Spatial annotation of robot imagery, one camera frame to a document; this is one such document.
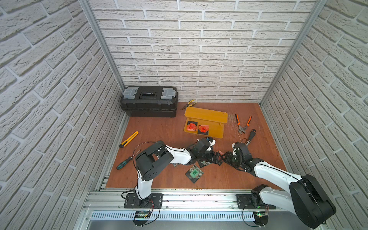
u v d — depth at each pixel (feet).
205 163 2.86
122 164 2.75
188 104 3.86
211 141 2.70
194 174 2.73
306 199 1.35
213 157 2.54
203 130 3.36
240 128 3.39
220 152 3.02
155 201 2.40
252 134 3.26
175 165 2.81
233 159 2.50
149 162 1.62
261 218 2.28
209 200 2.49
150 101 3.20
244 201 2.42
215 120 3.01
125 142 3.10
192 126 3.39
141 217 2.34
